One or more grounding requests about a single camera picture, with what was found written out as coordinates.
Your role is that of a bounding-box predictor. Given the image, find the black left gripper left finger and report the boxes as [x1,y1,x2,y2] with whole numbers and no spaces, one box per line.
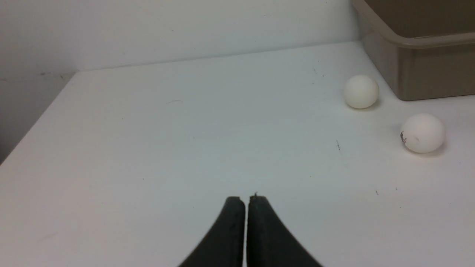
[180,197,246,267]

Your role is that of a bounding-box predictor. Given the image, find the tan plastic bin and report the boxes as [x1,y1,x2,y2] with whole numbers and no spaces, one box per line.
[351,0,475,101]

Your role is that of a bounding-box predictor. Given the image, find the plain white ping-pong ball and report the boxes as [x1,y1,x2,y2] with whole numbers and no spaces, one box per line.
[343,75,379,109]

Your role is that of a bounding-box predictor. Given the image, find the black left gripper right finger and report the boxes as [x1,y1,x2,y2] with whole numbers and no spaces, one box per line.
[246,195,321,267]

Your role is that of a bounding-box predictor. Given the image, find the white ping-pong ball with logo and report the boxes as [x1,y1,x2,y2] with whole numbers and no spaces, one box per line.
[399,113,446,154]

